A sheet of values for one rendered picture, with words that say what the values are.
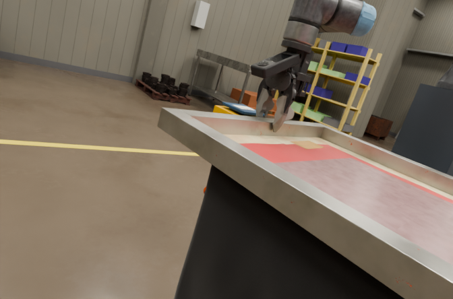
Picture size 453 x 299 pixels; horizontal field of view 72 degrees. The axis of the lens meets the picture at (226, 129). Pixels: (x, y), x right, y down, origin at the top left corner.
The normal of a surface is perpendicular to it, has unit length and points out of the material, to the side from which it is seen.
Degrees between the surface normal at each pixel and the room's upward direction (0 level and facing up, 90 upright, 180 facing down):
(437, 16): 90
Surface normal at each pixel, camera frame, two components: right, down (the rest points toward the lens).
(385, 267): -0.71, -0.04
